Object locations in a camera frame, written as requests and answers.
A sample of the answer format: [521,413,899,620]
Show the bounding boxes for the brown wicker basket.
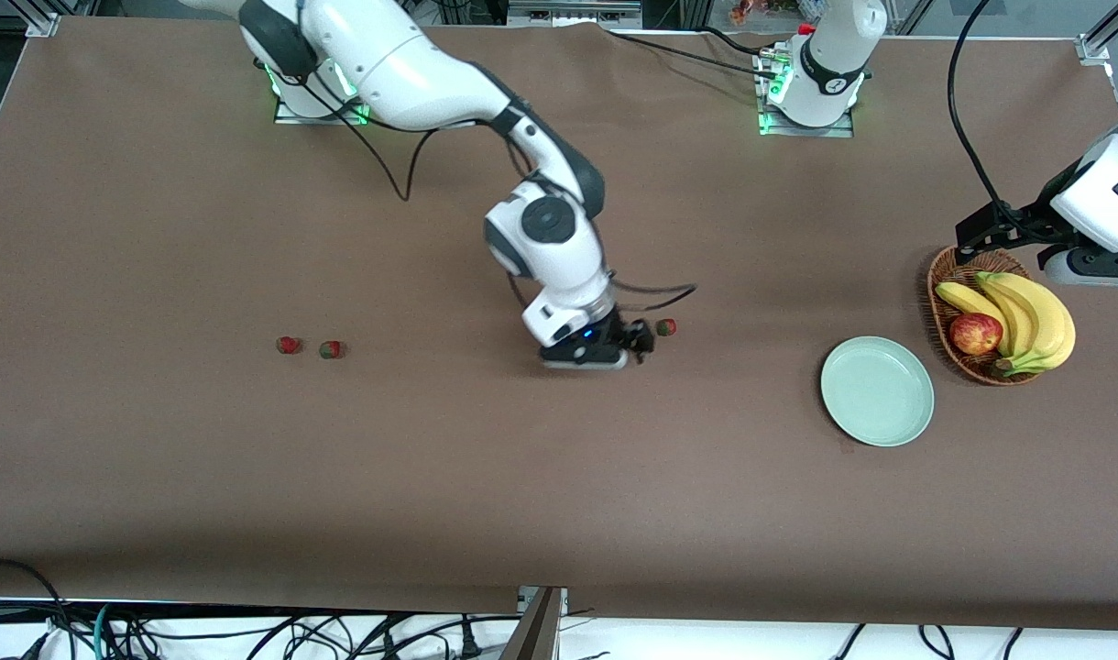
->
[926,245,1046,387]

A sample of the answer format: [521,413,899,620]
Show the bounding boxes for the red yellow apple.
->
[949,313,1004,357]

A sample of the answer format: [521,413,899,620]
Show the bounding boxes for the pale green round plate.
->
[820,335,936,448]

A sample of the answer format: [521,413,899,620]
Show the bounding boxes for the grey metal frame piece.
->
[507,0,644,28]

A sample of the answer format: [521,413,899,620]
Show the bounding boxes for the yellow banana bunch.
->
[935,271,1077,378]

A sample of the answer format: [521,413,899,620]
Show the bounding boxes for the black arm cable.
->
[289,64,697,317]
[946,0,1064,244]

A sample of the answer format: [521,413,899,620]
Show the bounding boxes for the long black table cable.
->
[605,30,780,80]

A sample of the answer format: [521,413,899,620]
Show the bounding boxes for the short black table cable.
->
[701,26,773,54]

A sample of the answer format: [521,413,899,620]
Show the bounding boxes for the brown table cover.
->
[0,16,1118,633]

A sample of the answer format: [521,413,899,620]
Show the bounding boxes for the brown wooden post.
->
[499,587,564,660]

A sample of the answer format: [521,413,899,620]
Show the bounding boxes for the red orange background items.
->
[729,0,803,27]

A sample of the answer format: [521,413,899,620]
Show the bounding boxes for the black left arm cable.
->
[946,0,1064,244]

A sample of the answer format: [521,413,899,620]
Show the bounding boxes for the thick black floor cable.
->
[0,557,76,660]

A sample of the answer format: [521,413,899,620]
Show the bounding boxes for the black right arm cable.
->
[289,64,697,317]

